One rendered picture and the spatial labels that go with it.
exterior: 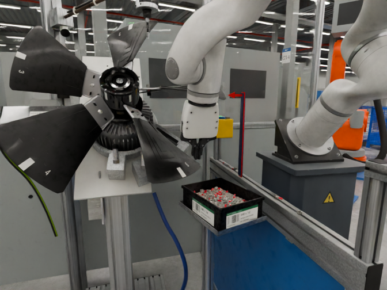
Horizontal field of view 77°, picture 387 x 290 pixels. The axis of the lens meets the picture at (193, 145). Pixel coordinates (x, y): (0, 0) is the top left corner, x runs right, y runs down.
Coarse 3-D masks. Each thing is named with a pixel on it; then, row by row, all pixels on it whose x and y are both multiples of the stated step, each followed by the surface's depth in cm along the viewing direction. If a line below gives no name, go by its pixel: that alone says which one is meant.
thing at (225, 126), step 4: (220, 120) 114; (224, 120) 115; (228, 120) 115; (232, 120) 116; (220, 124) 114; (224, 124) 115; (228, 124) 116; (232, 124) 116; (220, 128) 115; (224, 128) 115; (228, 128) 116; (232, 128) 116; (220, 132) 115; (224, 132) 116; (228, 132) 116; (232, 132) 117; (220, 136) 116; (224, 136) 116; (228, 136) 117; (232, 136) 117
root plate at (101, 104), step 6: (96, 96) 74; (90, 102) 73; (96, 102) 74; (102, 102) 75; (90, 108) 73; (96, 108) 74; (102, 108) 76; (108, 108) 77; (96, 114) 74; (102, 114) 76; (108, 114) 77; (96, 120) 75; (102, 120) 76; (108, 120) 78; (102, 126) 76
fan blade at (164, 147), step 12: (144, 120) 77; (144, 132) 70; (156, 132) 76; (144, 144) 67; (156, 144) 70; (168, 144) 76; (144, 156) 64; (156, 156) 67; (168, 156) 70; (180, 156) 75; (156, 168) 64; (168, 168) 67; (192, 168) 74; (156, 180) 62; (168, 180) 64
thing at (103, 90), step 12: (108, 72) 75; (120, 72) 76; (132, 72) 77; (108, 84) 74; (120, 84) 75; (132, 84) 76; (108, 96) 73; (120, 96) 72; (132, 96) 75; (120, 108) 77; (120, 120) 81; (132, 120) 83
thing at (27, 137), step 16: (48, 112) 65; (64, 112) 68; (80, 112) 70; (0, 128) 60; (16, 128) 61; (32, 128) 63; (48, 128) 65; (64, 128) 67; (80, 128) 70; (96, 128) 74; (0, 144) 59; (16, 144) 61; (32, 144) 63; (48, 144) 65; (64, 144) 68; (80, 144) 71; (16, 160) 61; (48, 160) 65; (64, 160) 68; (80, 160) 71; (32, 176) 62; (64, 176) 67
